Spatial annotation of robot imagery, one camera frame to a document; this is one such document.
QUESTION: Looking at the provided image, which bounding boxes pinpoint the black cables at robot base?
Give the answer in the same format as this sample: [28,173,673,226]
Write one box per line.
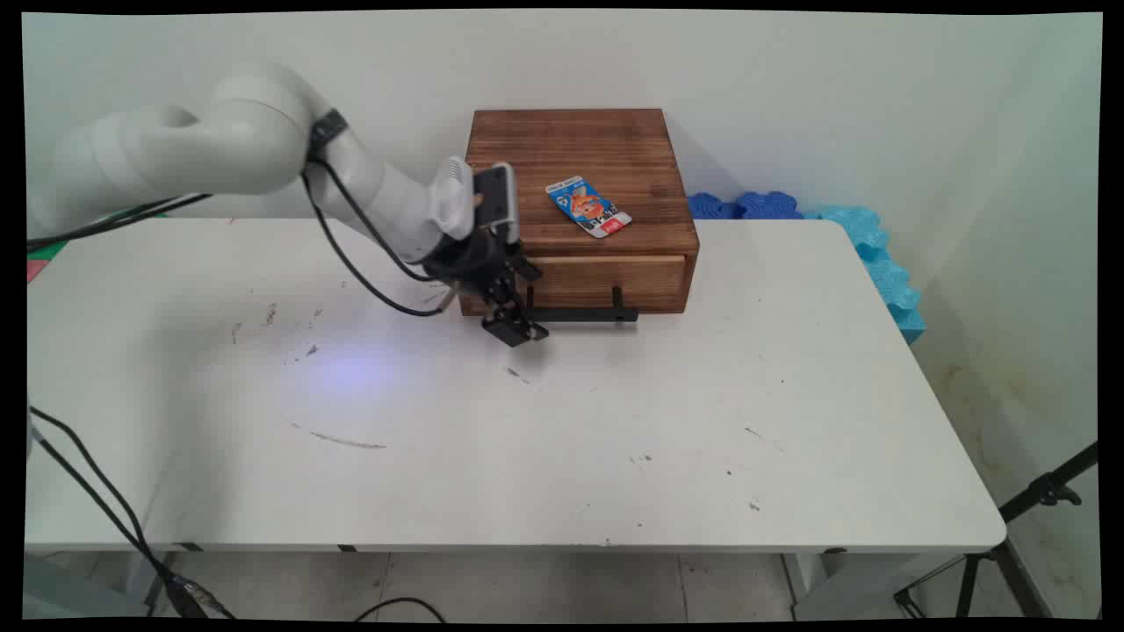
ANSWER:
[26,406,238,621]

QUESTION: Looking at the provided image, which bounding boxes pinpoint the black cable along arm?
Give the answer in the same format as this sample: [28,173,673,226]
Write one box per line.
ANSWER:
[300,110,450,318]

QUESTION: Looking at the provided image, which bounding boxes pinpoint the black tripod stand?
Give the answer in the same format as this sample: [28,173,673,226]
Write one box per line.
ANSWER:
[893,442,1099,620]

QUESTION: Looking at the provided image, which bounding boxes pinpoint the dark wooden drawer cabinet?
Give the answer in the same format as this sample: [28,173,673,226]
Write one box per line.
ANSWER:
[458,108,702,318]

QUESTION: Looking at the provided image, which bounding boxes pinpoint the light blue foam mat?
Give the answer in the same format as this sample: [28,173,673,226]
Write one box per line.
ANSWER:
[801,205,928,346]

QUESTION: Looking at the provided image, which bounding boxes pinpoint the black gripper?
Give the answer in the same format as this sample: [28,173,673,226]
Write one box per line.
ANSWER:
[424,230,551,348]

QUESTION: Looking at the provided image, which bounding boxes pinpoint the dark blue foam mat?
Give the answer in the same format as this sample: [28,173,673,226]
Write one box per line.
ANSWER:
[736,190,805,220]
[687,192,744,220]

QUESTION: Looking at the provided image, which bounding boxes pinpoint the black cable on floor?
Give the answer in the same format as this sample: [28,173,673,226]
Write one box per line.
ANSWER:
[351,597,449,623]

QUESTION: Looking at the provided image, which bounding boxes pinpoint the white table leg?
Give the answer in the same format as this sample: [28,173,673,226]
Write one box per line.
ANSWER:
[780,552,831,608]

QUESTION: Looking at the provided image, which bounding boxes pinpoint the green foam mat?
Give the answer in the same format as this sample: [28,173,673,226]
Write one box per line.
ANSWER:
[26,211,168,263]

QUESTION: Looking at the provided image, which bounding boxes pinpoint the blue snack packet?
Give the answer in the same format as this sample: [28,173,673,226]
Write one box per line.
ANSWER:
[545,176,633,240]

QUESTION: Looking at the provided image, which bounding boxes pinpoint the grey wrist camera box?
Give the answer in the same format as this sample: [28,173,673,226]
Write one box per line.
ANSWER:
[472,162,521,245]

